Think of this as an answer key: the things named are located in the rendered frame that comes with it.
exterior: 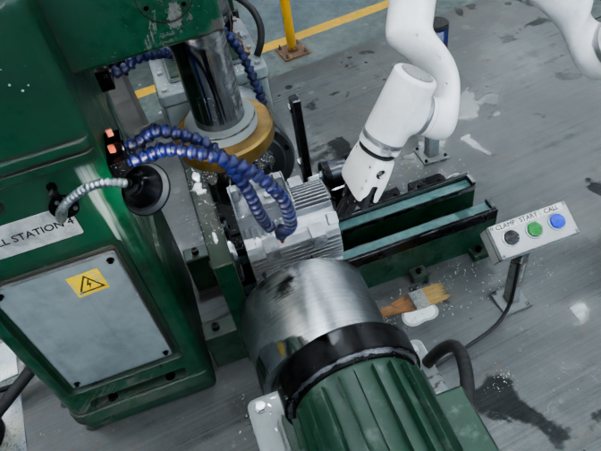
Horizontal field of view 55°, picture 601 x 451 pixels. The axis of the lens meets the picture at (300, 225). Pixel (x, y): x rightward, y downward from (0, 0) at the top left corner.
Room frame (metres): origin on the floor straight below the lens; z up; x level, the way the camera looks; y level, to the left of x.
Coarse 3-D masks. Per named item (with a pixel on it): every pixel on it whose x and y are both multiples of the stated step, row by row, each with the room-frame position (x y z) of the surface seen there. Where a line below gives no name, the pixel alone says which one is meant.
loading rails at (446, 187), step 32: (416, 192) 0.99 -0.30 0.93; (448, 192) 0.98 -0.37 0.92; (352, 224) 0.94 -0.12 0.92; (384, 224) 0.94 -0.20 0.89; (416, 224) 0.96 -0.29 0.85; (448, 224) 0.87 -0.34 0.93; (480, 224) 0.88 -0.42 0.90; (352, 256) 0.84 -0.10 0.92; (384, 256) 0.83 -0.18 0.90; (416, 256) 0.85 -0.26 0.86; (448, 256) 0.86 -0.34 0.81; (480, 256) 0.84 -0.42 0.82
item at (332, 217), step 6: (312, 180) 0.94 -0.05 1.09; (330, 216) 0.82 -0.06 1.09; (336, 216) 0.82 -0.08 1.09; (330, 222) 0.81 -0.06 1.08; (336, 222) 0.81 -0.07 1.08; (246, 240) 0.79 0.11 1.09; (252, 240) 0.79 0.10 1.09; (246, 246) 0.79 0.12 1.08; (252, 246) 0.78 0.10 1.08; (336, 258) 0.81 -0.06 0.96; (342, 258) 0.81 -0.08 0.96
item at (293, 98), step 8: (288, 96) 1.03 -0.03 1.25; (296, 96) 1.02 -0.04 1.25; (288, 104) 1.02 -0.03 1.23; (296, 104) 1.00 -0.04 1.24; (296, 112) 1.00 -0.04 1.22; (296, 120) 1.00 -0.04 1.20; (296, 128) 1.00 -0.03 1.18; (304, 128) 1.01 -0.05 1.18; (296, 136) 1.02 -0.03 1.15; (304, 136) 1.01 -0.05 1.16; (304, 144) 1.00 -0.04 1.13; (304, 152) 1.00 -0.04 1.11; (304, 160) 1.00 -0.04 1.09; (304, 168) 1.00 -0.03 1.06; (304, 176) 1.01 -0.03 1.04
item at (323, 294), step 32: (256, 288) 0.63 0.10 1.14; (288, 288) 0.60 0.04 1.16; (320, 288) 0.59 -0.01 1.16; (352, 288) 0.59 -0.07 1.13; (256, 320) 0.58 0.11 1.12; (288, 320) 0.54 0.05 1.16; (320, 320) 0.52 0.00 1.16; (352, 320) 0.52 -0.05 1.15; (384, 320) 0.55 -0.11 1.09; (256, 352) 0.53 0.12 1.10; (288, 352) 0.49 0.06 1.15
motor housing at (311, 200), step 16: (304, 192) 0.88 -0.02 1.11; (320, 192) 0.87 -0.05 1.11; (304, 208) 0.84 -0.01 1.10; (320, 208) 0.84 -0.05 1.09; (304, 224) 0.82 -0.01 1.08; (336, 224) 0.82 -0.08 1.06; (256, 240) 0.81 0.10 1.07; (288, 240) 0.80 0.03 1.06; (304, 240) 0.79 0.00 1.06; (336, 240) 0.80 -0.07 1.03; (256, 256) 0.78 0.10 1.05; (288, 256) 0.78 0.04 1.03; (304, 256) 0.78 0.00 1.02; (320, 256) 0.78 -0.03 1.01; (336, 256) 0.79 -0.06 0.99; (256, 272) 0.76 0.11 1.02; (272, 272) 0.77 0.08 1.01
